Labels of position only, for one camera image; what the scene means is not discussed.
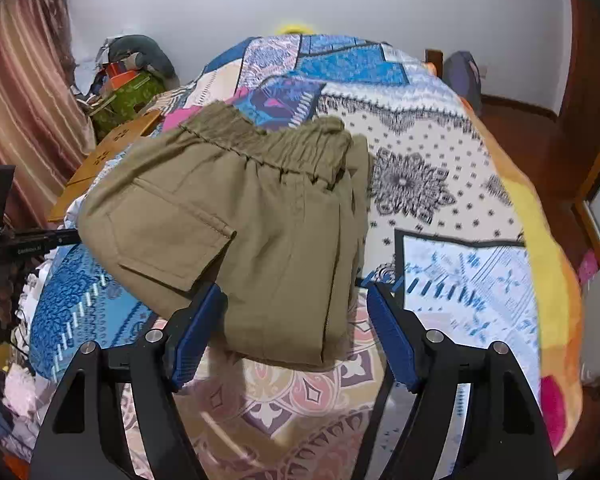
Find yellow foam tube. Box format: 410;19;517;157
275;22;317;37

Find pink cloth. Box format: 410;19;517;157
162;106;203;133

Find patchwork printed blanket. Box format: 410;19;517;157
27;35;546;480

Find heap of white clothes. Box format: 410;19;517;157
77;40;116;108

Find green patterned box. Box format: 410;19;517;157
91;71;167;143

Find wooden bed post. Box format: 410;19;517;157
424;49;445;79

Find orange yellow blanket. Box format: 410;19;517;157
425;60;587;457

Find grey backpack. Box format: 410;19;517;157
441;51;484;116

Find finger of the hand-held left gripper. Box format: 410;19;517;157
42;227;84;251

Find frosted sliding door with hearts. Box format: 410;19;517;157
582;199;600;263

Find khaki pants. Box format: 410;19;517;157
76;101;376;373

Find striped pink curtain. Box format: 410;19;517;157
0;0;98;217

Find pile of pastel clothes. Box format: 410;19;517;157
0;340;57;467

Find yellow wooden stool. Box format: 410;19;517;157
47;109;165;223

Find orange box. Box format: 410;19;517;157
105;62;139;84

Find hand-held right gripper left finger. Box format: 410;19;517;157
30;282;229;480

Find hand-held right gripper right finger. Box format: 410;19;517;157
366;282;558;480

